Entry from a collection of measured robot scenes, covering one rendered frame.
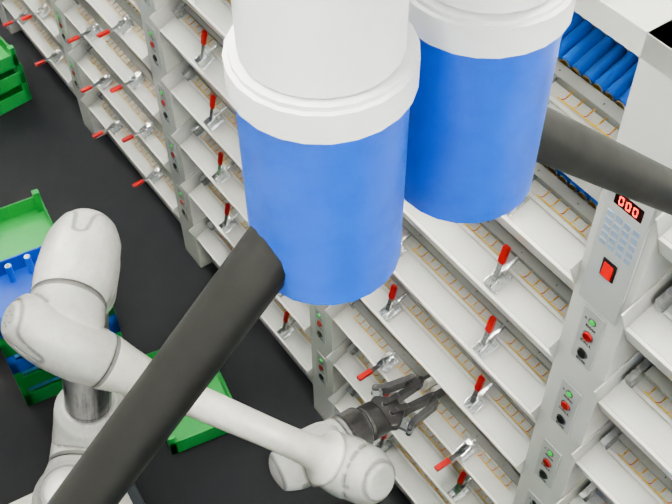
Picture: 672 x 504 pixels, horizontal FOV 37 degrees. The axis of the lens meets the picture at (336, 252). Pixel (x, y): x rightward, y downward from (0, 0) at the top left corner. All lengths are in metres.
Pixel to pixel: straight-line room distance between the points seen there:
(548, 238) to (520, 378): 0.38
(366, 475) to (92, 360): 0.51
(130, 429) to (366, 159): 0.15
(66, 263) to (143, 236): 1.47
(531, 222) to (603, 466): 0.45
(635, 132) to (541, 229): 0.32
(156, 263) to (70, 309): 1.44
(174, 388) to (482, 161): 0.15
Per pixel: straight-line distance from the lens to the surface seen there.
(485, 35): 0.36
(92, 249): 1.81
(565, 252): 1.49
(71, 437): 2.27
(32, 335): 1.72
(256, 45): 0.32
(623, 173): 0.54
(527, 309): 1.65
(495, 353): 1.82
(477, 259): 1.70
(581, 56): 1.42
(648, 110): 1.20
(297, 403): 2.82
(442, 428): 2.18
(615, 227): 1.33
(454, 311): 1.87
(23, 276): 2.80
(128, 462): 0.43
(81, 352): 1.73
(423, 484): 2.53
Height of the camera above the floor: 2.42
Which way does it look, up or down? 50 degrees down
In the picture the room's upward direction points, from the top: 1 degrees counter-clockwise
